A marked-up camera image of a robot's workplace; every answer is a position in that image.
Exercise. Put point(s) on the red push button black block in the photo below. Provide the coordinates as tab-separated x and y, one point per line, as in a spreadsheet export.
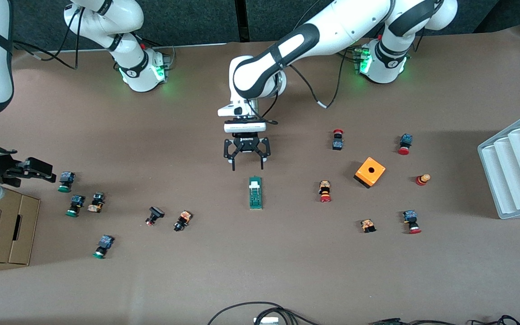
337	144

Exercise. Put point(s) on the orange contact block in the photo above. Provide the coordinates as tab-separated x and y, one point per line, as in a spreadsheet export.
368	224

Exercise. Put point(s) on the orange button enclosure box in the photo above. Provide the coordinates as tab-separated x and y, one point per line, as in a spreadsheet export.
375	177

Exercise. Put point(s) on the black square button red base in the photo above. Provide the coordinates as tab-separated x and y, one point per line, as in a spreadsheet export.
156	212

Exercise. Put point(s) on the black push button orange block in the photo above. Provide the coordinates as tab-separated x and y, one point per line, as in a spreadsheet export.
184	218

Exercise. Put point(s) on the red mushroom button head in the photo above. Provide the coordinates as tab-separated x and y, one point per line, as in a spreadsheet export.
421	180

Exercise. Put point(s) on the red push button blue block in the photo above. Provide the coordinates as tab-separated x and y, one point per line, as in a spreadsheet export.
410	215
406	139

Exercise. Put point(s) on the red push button orange block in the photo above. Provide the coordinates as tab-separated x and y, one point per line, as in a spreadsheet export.
325	186

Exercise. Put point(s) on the grey ribbed tray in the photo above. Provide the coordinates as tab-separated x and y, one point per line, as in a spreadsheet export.
517	171

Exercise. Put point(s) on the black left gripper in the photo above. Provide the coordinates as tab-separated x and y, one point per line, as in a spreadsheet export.
246	141

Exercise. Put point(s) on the black panel divider post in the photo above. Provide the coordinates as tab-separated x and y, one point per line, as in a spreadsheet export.
242	18

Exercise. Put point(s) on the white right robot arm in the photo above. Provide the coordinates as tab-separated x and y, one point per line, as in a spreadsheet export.
133	67

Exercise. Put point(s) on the brown cardboard box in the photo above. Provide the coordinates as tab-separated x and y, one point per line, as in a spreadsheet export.
2	225

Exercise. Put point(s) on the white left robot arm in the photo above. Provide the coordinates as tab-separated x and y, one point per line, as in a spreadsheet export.
332	31

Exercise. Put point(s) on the black switch orange block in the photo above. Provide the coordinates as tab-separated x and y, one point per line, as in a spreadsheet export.
97	198

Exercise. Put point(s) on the brown paper table cover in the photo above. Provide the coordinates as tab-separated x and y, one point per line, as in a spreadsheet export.
260	271

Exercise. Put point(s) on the white plug adapter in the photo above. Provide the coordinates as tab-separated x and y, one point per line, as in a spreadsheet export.
266	321

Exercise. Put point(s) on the green push button blue block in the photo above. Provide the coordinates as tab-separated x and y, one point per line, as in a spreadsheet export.
105	242
77	201
67	177

